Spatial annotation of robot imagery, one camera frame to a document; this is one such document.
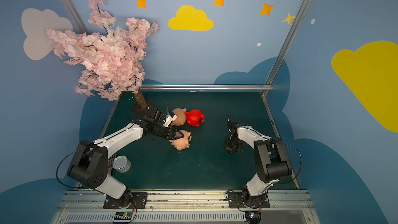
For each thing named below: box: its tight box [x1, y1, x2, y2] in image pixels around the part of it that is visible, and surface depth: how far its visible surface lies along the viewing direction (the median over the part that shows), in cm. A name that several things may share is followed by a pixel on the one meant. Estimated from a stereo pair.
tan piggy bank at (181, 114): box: [171, 107, 187, 126], surface depth 102 cm
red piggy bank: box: [185, 108, 206, 128], surface depth 100 cm
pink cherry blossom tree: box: [46, 0, 160, 110], surface depth 71 cm
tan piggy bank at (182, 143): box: [168, 129, 192, 151], surface depth 89 cm
